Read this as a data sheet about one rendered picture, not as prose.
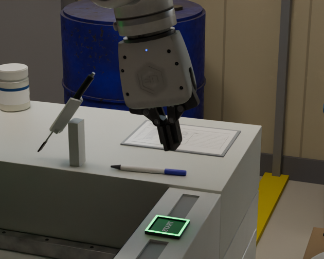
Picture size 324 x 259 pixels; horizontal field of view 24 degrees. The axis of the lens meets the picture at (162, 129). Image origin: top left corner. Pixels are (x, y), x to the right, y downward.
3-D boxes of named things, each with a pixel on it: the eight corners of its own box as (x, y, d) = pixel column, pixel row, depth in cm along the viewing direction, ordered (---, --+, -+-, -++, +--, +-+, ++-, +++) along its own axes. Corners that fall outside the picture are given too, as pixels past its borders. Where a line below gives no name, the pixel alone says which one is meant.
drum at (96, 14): (216, 187, 361) (221, -4, 329) (183, 247, 305) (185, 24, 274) (97, 172, 377) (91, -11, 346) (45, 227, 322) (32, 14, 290)
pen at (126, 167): (109, 164, 136) (185, 171, 133) (111, 162, 137) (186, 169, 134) (110, 169, 136) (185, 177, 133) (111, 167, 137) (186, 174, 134)
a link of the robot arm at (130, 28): (103, 22, 103) (108, 43, 104) (162, 13, 100) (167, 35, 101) (125, 11, 111) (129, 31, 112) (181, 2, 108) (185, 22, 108)
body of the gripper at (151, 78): (105, 37, 104) (122, 113, 108) (173, 27, 101) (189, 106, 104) (124, 26, 111) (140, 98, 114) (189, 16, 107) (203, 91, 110)
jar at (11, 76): (-7, 110, 168) (-11, 69, 165) (9, 101, 174) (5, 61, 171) (21, 113, 166) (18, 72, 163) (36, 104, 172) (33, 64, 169)
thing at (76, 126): (50, 164, 139) (46, 95, 134) (59, 156, 142) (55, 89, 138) (80, 168, 137) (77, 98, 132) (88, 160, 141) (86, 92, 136)
